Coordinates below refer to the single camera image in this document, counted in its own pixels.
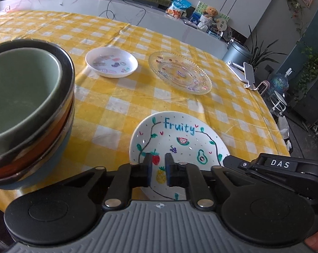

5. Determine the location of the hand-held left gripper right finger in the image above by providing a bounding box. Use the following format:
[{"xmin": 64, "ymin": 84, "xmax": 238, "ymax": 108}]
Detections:
[{"xmin": 165, "ymin": 153, "xmax": 254, "ymax": 211}]

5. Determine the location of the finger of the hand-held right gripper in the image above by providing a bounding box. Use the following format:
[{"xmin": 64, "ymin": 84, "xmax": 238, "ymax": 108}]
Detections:
[{"xmin": 224, "ymin": 155, "xmax": 256, "ymax": 173}]

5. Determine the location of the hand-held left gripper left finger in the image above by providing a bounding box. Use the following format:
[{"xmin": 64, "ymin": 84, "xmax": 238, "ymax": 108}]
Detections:
[{"xmin": 61, "ymin": 153, "xmax": 152, "ymax": 211}]

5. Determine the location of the white fruit painted plate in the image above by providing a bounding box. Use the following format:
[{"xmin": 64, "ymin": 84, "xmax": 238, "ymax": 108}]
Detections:
[{"xmin": 129, "ymin": 111, "xmax": 231, "ymax": 201}]

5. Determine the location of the clear glass patterned plate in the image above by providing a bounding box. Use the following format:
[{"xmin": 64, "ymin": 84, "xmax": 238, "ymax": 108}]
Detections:
[{"xmin": 148, "ymin": 51, "xmax": 212, "ymax": 95}]

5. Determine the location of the blue stainless steel bowl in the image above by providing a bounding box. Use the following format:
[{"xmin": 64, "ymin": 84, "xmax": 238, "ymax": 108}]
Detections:
[{"xmin": 0, "ymin": 126, "xmax": 73, "ymax": 191}]

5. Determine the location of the orange stainless steel bowl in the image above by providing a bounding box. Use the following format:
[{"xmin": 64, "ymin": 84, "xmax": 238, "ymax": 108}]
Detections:
[{"xmin": 0, "ymin": 39, "xmax": 75, "ymax": 180}]

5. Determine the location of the small white sticker plate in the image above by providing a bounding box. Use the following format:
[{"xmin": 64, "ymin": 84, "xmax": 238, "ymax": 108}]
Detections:
[{"xmin": 85, "ymin": 47, "xmax": 138, "ymax": 78}]

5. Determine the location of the green ceramic bowl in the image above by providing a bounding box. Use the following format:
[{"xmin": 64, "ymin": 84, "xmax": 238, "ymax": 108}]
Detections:
[{"xmin": 0, "ymin": 47, "xmax": 64, "ymax": 148}]

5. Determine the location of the yellow checked tablecloth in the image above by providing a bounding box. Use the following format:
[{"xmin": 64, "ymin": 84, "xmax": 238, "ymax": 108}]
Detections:
[{"xmin": 0, "ymin": 10, "xmax": 291, "ymax": 211}]

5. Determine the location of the dark grey cabinet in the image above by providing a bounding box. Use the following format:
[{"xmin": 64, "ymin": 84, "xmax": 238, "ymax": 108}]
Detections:
[{"xmin": 288, "ymin": 69, "xmax": 318, "ymax": 129}]

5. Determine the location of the white round stool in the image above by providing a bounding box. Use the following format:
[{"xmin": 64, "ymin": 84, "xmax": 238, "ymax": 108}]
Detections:
[{"xmin": 270, "ymin": 91, "xmax": 289, "ymax": 116}]

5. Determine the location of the pink electric heater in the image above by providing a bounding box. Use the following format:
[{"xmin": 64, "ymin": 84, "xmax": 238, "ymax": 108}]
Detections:
[{"xmin": 257, "ymin": 82, "xmax": 272, "ymax": 95}]

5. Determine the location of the white phone stand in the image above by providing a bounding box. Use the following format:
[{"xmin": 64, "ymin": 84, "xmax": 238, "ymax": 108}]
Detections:
[{"xmin": 226, "ymin": 61, "xmax": 262, "ymax": 91}]

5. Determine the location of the blue water jug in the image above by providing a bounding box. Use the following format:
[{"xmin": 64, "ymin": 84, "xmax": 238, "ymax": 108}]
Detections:
[{"xmin": 270, "ymin": 69, "xmax": 290, "ymax": 95}]

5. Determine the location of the potted plant in black pot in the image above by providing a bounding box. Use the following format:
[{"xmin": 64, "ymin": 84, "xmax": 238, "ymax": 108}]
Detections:
[{"xmin": 243, "ymin": 26, "xmax": 289, "ymax": 69}]

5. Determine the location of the grey metal pedal bin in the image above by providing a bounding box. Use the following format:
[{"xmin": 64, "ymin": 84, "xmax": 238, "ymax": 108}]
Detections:
[{"xmin": 222, "ymin": 41, "xmax": 252, "ymax": 64}]

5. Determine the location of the green climbing vine plant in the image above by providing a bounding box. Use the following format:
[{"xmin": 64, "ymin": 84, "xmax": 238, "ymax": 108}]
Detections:
[{"xmin": 294, "ymin": 42, "xmax": 318, "ymax": 101}]

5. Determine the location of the white marble tv cabinet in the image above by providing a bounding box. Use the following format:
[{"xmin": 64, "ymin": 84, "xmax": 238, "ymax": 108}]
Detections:
[{"xmin": 0, "ymin": 0, "xmax": 229, "ymax": 58}]

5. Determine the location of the small blue box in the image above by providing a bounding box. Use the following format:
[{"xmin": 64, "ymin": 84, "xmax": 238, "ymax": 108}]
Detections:
[{"xmin": 189, "ymin": 12, "xmax": 202, "ymax": 25}]

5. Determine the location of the brown teddy bear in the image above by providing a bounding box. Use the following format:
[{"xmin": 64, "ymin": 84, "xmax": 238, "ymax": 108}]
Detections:
[{"xmin": 204, "ymin": 7, "xmax": 219, "ymax": 20}]

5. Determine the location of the green picture card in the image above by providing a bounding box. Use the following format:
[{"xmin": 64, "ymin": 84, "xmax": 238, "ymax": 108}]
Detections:
[{"xmin": 193, "ymin": 1, "xmax": 231, "ymax": 24}]

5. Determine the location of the blue snack bag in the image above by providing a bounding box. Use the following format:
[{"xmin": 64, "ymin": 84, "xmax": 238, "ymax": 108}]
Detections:
[{"xmin": 166, "ymin": 0, "xmax": 192, "ymax": 19}]

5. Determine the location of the hanging vine with flowers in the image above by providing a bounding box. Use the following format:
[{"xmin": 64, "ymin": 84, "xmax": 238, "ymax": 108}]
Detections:
[{"xmin": 284, "ymin": 0, "xmax": 307, "ymax": 37}]

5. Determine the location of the black cable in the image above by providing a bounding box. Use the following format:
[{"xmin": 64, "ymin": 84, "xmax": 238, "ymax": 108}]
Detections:
[{"xmin": 106, "ymin": 0, "xmax": 146, "ymax": 27}]

